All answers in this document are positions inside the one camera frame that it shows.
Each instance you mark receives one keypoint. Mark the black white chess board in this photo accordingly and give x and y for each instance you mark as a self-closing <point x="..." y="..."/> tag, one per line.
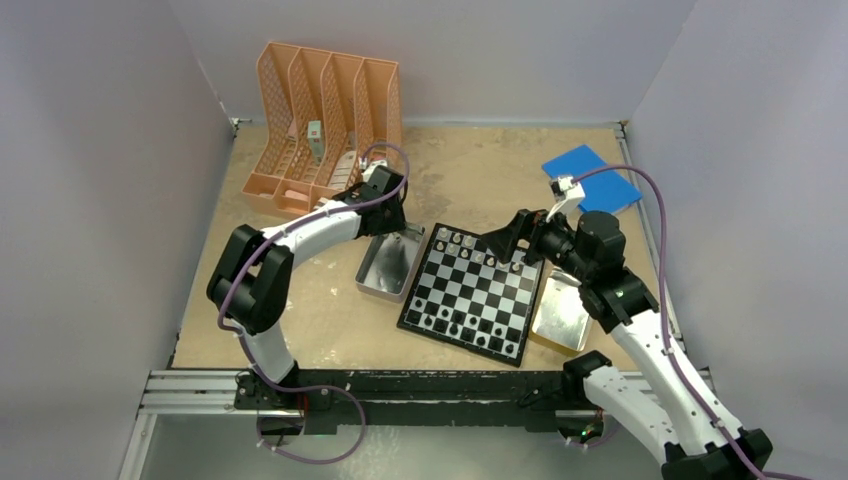
<point x="467" y="298"/>

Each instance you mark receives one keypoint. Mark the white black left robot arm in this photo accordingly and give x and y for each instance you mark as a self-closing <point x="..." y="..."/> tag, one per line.
<point x="251" y="281"/>

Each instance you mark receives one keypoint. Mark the aluminium frame rail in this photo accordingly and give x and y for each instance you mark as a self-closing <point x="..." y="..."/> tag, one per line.
<point x="199" y="424"/>

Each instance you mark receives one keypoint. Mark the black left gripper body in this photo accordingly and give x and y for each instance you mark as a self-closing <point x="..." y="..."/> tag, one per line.
<point x="392" y="220"/>

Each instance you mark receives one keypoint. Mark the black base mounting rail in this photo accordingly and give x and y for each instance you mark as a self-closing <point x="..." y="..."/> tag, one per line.
<point x="532" y="400"/>

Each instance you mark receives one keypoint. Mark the orange plastic file organizer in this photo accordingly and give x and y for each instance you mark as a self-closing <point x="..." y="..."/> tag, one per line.
<point x="357" y="98"/>

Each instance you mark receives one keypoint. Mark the green white small box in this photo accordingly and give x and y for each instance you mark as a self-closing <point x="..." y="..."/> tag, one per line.
<point x="315" y="139"/>

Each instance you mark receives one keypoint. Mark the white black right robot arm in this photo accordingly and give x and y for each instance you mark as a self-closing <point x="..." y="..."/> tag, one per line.
<point x="689" y="432"/>

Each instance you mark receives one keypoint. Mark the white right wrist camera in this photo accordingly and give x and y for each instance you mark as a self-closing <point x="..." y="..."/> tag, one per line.
<point x="568" y="194"/>

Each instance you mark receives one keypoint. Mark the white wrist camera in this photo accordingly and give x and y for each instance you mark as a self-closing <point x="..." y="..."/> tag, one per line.
<point x="568" y="194"/>
<point x="371" y="167"/>

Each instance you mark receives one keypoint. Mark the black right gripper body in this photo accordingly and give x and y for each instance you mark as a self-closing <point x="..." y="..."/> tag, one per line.
<point x="550" y="240"/>

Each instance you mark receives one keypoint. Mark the pink metal tin box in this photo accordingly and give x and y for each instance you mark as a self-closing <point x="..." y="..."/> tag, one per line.
<point x="390" y="262"/>

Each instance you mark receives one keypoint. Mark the blue notebook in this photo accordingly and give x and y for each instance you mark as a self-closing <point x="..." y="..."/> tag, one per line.
<point x="607" y="191"/>

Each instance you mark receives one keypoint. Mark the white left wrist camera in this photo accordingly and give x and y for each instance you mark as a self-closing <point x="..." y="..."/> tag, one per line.
<point x="371" y="167"/>

